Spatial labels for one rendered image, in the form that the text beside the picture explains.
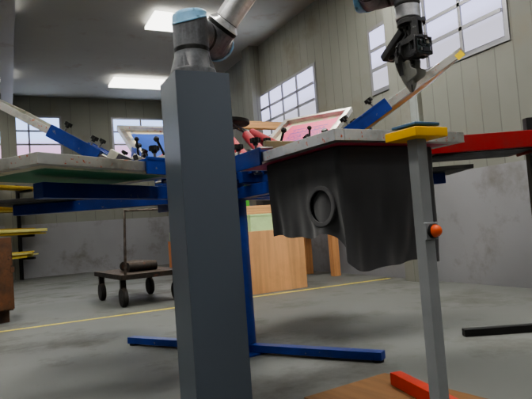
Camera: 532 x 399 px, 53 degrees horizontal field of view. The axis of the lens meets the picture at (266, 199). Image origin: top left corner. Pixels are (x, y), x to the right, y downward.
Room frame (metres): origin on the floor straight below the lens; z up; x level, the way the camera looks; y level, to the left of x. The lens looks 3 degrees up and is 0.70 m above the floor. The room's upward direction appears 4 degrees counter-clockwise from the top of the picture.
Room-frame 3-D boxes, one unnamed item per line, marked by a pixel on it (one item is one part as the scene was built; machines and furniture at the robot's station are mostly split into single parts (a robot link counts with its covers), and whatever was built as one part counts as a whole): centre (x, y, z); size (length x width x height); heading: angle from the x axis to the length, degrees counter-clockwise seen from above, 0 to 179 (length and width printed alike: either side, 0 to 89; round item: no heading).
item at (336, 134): (2.15, -0.29, 0.97); 0.79 x 0.58 x 0.04; 29
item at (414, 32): (1.58, -0.47, 1.22); 0.09 x 0.08 x 0.12; 29
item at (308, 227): (2.01, -0.16, 0.77); 0.46 x 0.09 x 0.36; 29
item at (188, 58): (1.74, 0.21, 1.25); 0.15 x 0.15 x 0.10
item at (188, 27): (1.74, 0.20, 1.37); 0.13 x 0.12 x 0.14; 156
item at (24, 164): (2.29, 0.68, 1.05); 1.08 x 0.61 x 0.23; 149
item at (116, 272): (5.85, 1.45, 0.48); 1.22 x 0.71 x 0.96; 34
